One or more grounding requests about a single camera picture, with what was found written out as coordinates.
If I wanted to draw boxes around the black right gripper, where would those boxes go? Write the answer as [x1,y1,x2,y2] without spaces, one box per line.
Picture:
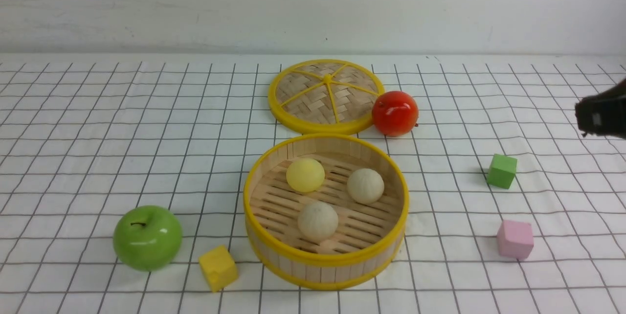
[575,79,626,138]

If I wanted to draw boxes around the yellow woven steamer lid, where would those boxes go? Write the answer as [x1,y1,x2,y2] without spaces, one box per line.
[268,59,385,135]

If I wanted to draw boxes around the yellow cube block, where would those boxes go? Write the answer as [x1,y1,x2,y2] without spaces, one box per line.
[198,245,239,292]

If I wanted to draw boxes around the pink cube block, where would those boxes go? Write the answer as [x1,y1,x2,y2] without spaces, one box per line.
[496,220,534,260]

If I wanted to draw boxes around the yellow bun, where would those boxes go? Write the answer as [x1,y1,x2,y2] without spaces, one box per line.
[286,158,326,193]

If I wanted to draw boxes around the green cube block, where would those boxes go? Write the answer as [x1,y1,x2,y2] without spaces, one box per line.
[487,154,518,189]

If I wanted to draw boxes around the red tomato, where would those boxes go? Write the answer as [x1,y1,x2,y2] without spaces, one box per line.
[372,90,420,136]

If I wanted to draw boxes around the beige bun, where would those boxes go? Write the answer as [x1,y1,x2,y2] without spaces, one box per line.
[346,168,385,204]
[297,201,338,243]

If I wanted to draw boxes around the yellow bamboo steamer tray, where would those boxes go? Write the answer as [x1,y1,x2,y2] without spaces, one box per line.
[242,134,410,291]

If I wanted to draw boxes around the white grid-pattern tablecloth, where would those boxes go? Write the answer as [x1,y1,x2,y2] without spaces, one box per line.
[0,55,626,314]

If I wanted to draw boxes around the green apple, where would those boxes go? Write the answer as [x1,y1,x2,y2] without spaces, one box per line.
[112,205,183,271]

